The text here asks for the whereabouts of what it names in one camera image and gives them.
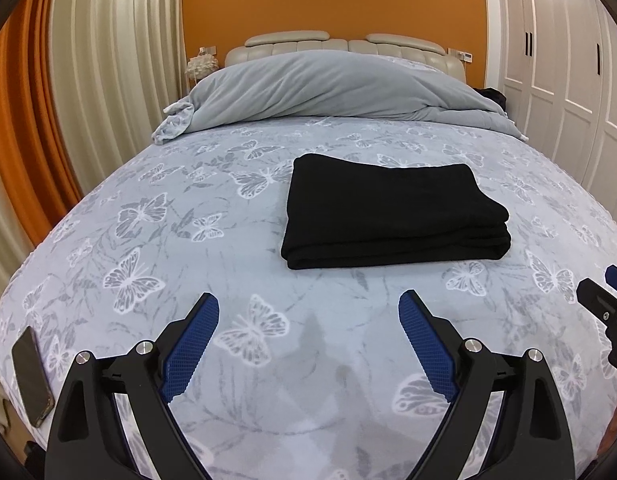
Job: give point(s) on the grey duvet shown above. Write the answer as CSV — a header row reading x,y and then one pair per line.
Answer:
x,y
328,87

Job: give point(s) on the black smartphone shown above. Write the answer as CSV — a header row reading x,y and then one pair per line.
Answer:
x,y
32,375

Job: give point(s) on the black bag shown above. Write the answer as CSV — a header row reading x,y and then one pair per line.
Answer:
x,y
492,97

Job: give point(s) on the white wall switch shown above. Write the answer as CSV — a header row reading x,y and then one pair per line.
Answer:
x,y
461,54
207,51

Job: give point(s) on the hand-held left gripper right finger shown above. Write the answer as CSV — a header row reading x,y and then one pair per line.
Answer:
x,y
428,345

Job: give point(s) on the white wardrobe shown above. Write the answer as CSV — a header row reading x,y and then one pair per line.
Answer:
x,y
563,60

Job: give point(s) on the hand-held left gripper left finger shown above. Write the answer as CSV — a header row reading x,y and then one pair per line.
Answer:
x,y
193,345

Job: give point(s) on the cream padded headboard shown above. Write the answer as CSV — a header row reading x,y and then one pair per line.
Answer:
x,y
338,45

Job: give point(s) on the orange curtain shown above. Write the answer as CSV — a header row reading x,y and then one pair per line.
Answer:
x,y
23,110

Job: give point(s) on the black pants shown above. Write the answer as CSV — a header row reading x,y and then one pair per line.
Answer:
x,y
388,210

